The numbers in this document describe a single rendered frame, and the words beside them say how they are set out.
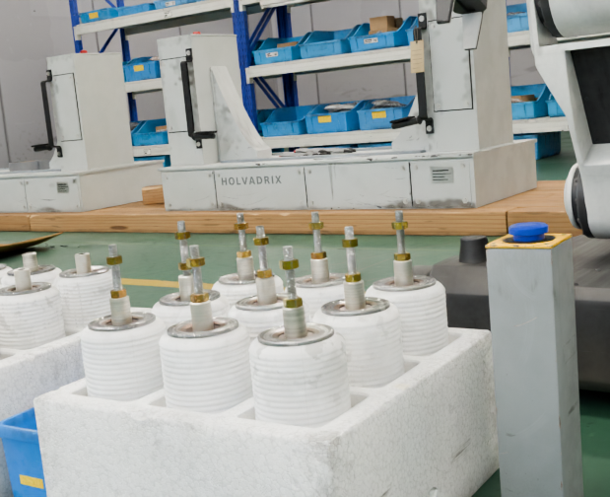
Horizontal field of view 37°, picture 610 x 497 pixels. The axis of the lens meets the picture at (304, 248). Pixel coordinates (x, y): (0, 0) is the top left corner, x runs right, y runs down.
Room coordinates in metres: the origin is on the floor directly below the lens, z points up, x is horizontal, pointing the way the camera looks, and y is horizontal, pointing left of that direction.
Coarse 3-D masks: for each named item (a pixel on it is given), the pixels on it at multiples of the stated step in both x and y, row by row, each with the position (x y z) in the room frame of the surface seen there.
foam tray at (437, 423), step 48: (480, 336) 1.06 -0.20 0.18; (432, 384) 0.93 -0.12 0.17; (480, 384) 1.04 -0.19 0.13; (48, 432) 0.96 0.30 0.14; (96, 432) 0.92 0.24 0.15; (144, 432) 0.88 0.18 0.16; (192, 432) 0.85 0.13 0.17; (240, 432) 0.81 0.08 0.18; (288, 432) 0.79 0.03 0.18; (336, 432) 0.78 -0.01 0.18; (384, 432) 0.84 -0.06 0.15; (432, 432) 0.93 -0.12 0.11; (480, 432) 1.03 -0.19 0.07; (48, 480) 0.97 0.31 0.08; (96, 480) 0.93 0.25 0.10; (144, 480) 0.89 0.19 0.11; (192, 480) 0.85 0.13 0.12; (240, 480) 0.82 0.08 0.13; (288, 480) 0.78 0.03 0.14; (336, 480) 0.77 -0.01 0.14; (384, 480) 0.84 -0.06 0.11; (432, 480) 0.92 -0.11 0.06; (480, 480) 1.03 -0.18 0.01
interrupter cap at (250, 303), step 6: (276, 294) 1.06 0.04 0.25; (282, 294) 1.06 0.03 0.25; (240, 300) 1.04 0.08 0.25; (246, 300) 1.04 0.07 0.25; (252, 300) 1.04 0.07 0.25; (282, 300) 1.03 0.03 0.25; (240, 306) 1.01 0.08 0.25; (246, 306) 1.01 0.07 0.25; (252, 306) 1.01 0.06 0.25; (258, 306) 1.00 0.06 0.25; (264, 306) 1.00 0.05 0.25; (270, 306) 0.99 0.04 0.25; (276, 306) 0.99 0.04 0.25; (282, 306) 1.00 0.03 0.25
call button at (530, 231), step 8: (520, 224) 0.93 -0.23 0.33; (528, 224) 0.93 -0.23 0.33; (536, 224) 0.92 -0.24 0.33; (544, 224) 0.92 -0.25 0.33; (512, 232) 0.92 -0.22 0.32; (520, 232) 0.91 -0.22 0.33; (528, 232) 0.91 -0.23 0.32; (536, 232) 0.91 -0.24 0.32; (544, 232) 0.91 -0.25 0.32; (520, 240) 0.92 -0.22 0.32; (528, 240) 0.91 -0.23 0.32; (536, 240) 0.91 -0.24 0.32
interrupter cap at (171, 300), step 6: (174, 294) 1.12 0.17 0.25; (210, 294) 1.10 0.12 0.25; (216, 294) 1.10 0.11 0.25; (162, 300) 1.09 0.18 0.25; (168, 300) 1.08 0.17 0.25; (174, 300) 1.09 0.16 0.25; (180, 300) 1.09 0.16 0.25; (210, 300) 1.07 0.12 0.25; (168, 306) 1.06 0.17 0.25; (174, 306) 1.06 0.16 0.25; (180, 306) 1.06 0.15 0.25
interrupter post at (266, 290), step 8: (256, 280) 1.02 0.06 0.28; (264, 280) 1.02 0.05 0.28; (272, 280) 1.02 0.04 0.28; (256, 288) 1.03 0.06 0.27; (264, 288) 1.02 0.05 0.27; (272, 288) 1.02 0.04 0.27; (264, 296) 1.02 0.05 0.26; (272, 296) 1.02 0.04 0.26; (264, 304) 1.02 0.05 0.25; (272, 304) 1.02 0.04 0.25
